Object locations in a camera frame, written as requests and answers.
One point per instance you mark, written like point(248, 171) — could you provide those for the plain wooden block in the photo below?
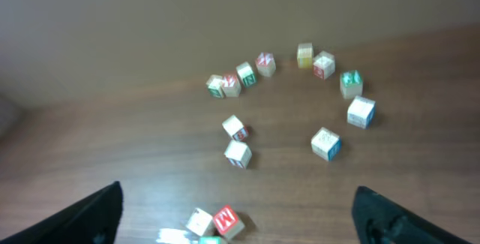
point(361, 112)
point(326, 144)

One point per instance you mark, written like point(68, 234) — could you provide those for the green E wooden block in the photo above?
point(351, 84)

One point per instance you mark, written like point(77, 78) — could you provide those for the red A wooden block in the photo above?
point(231, 85)

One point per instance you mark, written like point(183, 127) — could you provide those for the red M wooden block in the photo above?
point(228, 223)

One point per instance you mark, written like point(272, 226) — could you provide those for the yellow wooden block top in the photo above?
point(305, 54)

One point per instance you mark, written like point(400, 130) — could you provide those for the red X wooden block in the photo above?
point(265, 64)

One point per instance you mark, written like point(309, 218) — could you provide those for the green N wooden block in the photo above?
point(246, 74)

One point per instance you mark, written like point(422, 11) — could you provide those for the green V wooden block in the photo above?
point(212, 240)

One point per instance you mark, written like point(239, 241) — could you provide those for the carrot picture wooden block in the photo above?
point(235, 128)

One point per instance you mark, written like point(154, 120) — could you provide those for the plain wooden block lower right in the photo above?
point(326, 144)

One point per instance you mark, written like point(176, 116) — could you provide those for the red I wooden block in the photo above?
point(238, 154)

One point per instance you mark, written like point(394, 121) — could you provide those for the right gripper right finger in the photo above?
point(379, 220)

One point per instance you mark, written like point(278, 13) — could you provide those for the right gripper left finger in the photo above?
point(94, 219)

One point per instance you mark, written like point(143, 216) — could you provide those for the green Z wooden block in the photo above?
point(214, 86)

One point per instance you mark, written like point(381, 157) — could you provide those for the red framed wooden block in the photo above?
point(324, 65)

